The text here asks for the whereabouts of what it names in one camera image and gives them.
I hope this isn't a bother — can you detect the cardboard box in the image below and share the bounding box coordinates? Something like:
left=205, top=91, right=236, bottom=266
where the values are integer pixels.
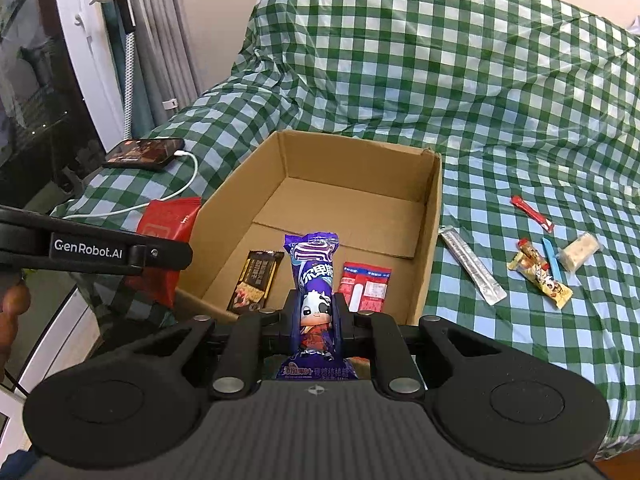
left=170, top=130, right=443, bottom=326

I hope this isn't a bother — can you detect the white window frame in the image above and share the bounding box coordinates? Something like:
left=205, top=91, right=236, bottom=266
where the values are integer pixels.
left=50, top=0, right=126, bottom=153

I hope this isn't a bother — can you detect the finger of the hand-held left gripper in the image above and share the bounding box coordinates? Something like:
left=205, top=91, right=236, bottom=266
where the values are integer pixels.
left=142, top=241, right=194, bottom=277

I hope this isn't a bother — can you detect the purple cartoon snack packet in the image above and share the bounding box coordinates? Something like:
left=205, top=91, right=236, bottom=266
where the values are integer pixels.
left=277, top=231, right=371, bottom=381

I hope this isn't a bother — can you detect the blue stick packet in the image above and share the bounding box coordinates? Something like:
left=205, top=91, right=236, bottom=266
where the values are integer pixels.
left=542, top=239, right=563, bottom=287

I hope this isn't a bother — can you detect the silver striped stick packet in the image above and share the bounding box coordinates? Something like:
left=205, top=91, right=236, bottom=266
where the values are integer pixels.
left=438, top=226, right=507, bottom=306

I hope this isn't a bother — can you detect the dark brown snack bar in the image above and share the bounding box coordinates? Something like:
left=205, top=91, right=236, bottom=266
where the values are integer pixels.
left=227, top=250, right=285, bottom=316

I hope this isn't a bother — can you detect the small orange candy packet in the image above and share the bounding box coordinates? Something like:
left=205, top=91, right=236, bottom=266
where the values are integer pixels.
left=516, top=239, right=543, bottom=263

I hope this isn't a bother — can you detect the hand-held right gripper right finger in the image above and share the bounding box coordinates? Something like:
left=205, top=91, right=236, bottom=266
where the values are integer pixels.
left=332, top=292, right=538, bottom=399

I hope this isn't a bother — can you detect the person's left hand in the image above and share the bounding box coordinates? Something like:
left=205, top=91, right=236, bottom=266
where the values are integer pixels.
left=0, top=282, right=32, bottom=376

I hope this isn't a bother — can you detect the grey curtain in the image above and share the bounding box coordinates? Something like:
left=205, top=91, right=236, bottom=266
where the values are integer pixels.
left=100, top=0, right=201, bottom=141

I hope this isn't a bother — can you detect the green checkered cloth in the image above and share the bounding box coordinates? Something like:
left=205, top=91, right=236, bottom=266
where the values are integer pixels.
left=50, top=0, right=640, bottom=461

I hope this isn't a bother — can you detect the red square snack packet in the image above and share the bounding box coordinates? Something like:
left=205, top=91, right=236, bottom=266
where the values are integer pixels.
left=125, top=199, right=202, bottom=306

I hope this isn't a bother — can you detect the braided black and white cord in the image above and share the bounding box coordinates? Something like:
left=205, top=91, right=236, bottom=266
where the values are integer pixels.
left=122, top=30, right=138, bottom=141

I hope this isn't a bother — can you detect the white nougat packet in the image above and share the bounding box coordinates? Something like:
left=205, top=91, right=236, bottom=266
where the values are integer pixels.
left=556, top=232, right=601, bottom=274

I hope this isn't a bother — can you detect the white charging cable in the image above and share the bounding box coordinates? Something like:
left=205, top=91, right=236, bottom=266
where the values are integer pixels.
left=62, top=150, right=200, bottom=221

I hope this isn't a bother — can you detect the red and white snack packet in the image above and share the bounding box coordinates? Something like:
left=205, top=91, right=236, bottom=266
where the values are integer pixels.
left=337, top=261, right=393, bottom=315

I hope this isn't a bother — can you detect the thin red stick packet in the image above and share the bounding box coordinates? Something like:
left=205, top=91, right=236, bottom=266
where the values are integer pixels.
left=510, top=196, right=555, bottom=233

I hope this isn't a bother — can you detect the yellow cartoon snack packet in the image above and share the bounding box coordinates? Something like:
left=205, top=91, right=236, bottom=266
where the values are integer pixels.
left=507, top=252, right=573, bottom=309

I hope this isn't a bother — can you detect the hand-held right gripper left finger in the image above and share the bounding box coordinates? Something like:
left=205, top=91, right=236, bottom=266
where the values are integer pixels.
left=95, top=290, right=303, bottom=398

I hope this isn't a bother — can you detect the black smartphone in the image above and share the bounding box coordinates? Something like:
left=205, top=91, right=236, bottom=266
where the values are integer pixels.
left=102, top=137, right=186, bottom=172

